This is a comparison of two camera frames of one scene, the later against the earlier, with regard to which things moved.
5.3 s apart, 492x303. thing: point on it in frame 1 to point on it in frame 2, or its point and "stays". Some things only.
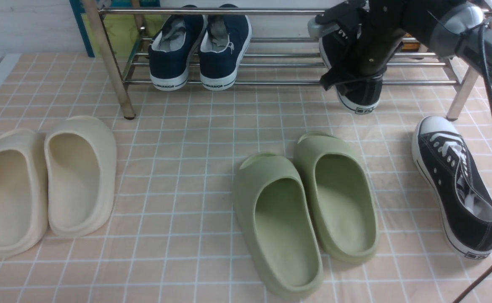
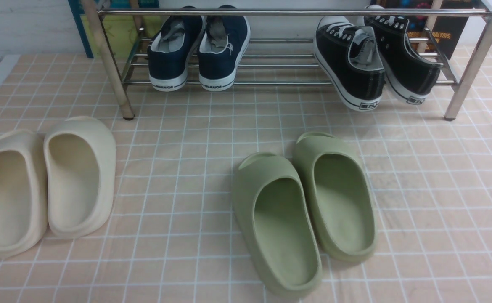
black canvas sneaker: (469, 219) to (411, 77)
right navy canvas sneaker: (223, 44) stays
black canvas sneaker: (339, 48) stays
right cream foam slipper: (81, 158) stays
